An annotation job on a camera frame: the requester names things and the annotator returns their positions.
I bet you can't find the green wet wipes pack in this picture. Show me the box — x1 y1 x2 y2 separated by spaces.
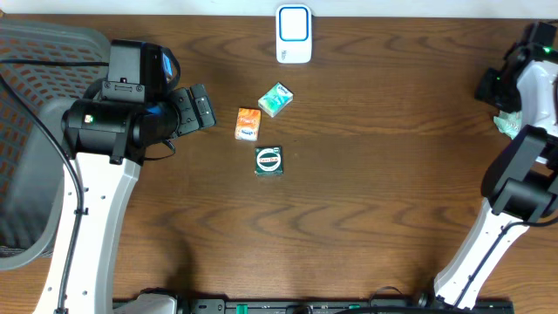
493 111 522 140

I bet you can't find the orange tissue pack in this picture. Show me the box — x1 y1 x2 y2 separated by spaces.
235 108 262 141

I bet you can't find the green tissue pack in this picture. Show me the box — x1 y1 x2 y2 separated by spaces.
258 82 294 118

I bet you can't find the dark green small box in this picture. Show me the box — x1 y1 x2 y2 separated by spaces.
255 147 283 176

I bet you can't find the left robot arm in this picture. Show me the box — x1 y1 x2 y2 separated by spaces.
36 40 216 313

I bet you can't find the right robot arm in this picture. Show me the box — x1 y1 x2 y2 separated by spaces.
432 21 557 311

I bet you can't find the white barcode scanner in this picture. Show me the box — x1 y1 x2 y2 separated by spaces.
276 3 312 64

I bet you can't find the grey plastic shopping basket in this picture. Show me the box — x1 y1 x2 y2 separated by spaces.
1 20 110 270

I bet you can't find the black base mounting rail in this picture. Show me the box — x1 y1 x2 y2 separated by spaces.
112 297 515 314

